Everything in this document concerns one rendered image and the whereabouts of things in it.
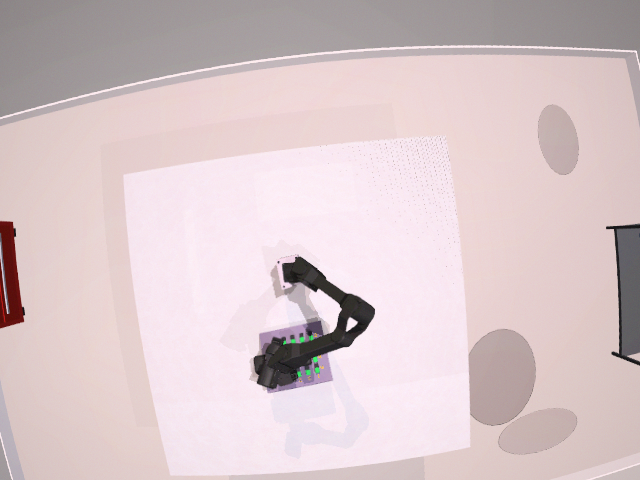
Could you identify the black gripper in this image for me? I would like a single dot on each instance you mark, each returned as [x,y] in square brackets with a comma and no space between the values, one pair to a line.
[260,360]

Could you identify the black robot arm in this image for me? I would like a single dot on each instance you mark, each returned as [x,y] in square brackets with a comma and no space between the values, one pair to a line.
[282,360]

